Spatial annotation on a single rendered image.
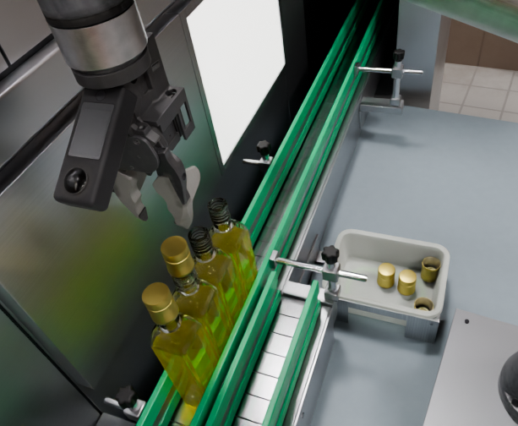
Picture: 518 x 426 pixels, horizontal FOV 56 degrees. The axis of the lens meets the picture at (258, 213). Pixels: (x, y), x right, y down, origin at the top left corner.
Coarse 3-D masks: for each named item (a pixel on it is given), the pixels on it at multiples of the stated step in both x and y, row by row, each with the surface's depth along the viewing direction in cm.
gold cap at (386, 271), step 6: (384, 264) 99; (390, 264) 99; (378, 270) 99; (384, 270) 98; (390, 270) 98; (378, 276) 100; (384, 276) 97; (390, 276) 97; (378, 282) 101; (384, 282) 99; (390, 282) 99
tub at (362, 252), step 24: (336, 240) 102; (360, 240) 103; (384, 240) 101; (408, 240) 99; (360, 264) 105; (408, 264) 102; (432, 264) 100; (360, 288) 101; (384, 288) 100; (432, 288) 99; (408, 312) 88; (432, 312) 87
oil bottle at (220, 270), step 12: (216, 252) 71; (204, 264) 70; (216, 264) 70; (228, 264) 72; (204, 276) 70; (216, 276) 70; (228, 276) 73; (228, 288) 73; (240, 288) 78; (228, 300) 74; (240, 300) 79; (228, 312) 75
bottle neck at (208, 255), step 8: (192, 232) 68; (200, 232) 68; (208, 232) 67; (192, 240) 66; (200, 240) 66; (208, 240) 67; (192, 248) 69; (200, 248) 67; (208, 248) 68; (200, 256) 69; (208, 256) 69
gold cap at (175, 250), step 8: (168, 240) 61; (176, 240) 61; (184, 240) 61; (168, 248) 60; (176, 248) 60; (184, 248) 60; (168, 256) 59; (176, 256) 59; (184, 256) 60; (168, 264) 61; (176, 264) 60; (184, 264) 61; (192, 264) 63; (176, 272) 62; (184, 272) 62
